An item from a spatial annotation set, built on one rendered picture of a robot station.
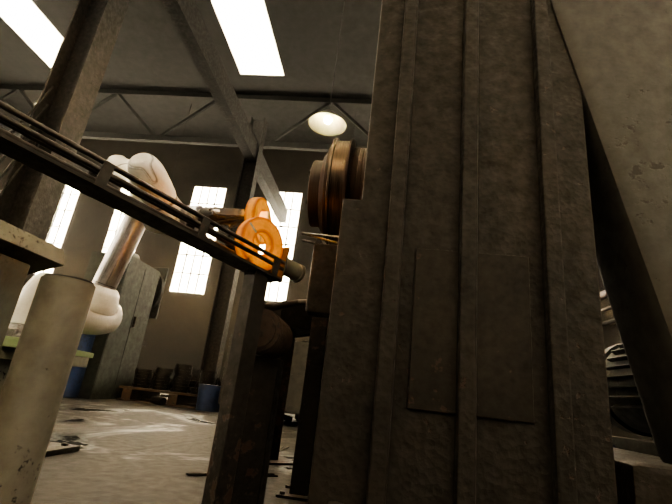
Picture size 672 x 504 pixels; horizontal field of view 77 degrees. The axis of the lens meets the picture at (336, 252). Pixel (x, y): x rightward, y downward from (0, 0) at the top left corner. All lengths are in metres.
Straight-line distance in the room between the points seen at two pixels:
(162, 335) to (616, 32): 12.43
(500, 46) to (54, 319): 1.50
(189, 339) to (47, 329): 11.61
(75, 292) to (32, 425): 0.30
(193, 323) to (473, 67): 11.82
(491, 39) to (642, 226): 0.75
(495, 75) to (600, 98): 0.31
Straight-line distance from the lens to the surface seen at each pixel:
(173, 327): 12.99
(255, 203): 1.35
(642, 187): 1.45
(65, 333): 1.18
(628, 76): 1.65
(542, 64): 1.57
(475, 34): 1.60
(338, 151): 1.66
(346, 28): 10.07
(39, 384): 1.18
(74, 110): 4.75
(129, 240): 2.05
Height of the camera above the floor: 0.33
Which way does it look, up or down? 18 degrees up
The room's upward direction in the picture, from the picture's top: 7 degrees clockwise
